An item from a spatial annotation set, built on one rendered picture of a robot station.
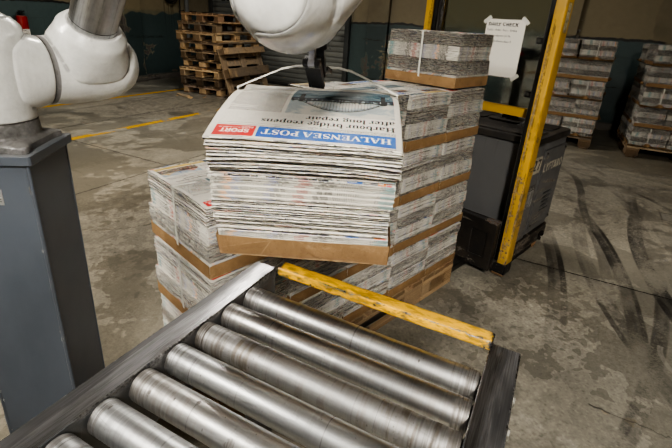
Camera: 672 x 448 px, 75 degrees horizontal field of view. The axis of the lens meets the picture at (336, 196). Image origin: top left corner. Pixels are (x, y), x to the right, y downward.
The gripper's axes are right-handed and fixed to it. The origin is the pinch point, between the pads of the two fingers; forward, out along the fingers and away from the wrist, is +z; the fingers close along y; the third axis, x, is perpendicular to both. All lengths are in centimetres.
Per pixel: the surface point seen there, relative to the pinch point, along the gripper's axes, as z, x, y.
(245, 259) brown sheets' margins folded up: 34, -22, 65
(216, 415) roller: -35, -6, 52
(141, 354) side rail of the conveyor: -26, -21, 52
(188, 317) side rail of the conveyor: -16, -18, 51
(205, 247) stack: 26, -31, 58
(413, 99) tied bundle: 90, 24, 17
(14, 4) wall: 555, -524, -21
